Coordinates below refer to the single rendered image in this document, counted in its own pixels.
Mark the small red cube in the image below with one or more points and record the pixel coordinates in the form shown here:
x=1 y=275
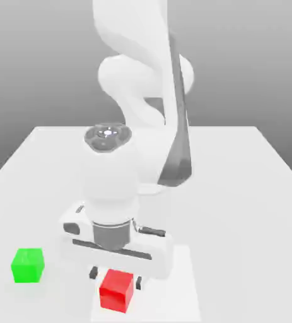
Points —
x=115 y=292

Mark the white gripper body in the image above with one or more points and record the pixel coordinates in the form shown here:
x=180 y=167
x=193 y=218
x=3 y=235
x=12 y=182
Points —
x=158 y=262

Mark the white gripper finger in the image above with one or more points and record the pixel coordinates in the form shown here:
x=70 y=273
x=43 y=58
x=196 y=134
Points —
x=138 y=283
x=93 y=273

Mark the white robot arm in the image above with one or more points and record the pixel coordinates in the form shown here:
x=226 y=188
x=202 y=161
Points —
x=110 y=176

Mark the small green cube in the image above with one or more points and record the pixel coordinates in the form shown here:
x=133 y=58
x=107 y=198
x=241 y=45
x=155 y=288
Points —
x=27 y=266

